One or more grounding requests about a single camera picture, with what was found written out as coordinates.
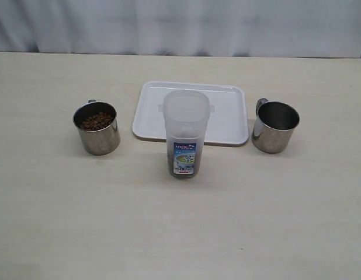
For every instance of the steel mug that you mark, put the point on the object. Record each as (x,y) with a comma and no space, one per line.
(96,122)
(274,125)

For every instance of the clear plastic container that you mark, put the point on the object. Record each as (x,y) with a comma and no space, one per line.
(186,115)

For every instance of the white plastic tray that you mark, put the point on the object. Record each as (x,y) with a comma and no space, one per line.
(228,122)

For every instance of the white curtain backdrop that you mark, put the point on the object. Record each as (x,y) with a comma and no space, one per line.
(325,29)

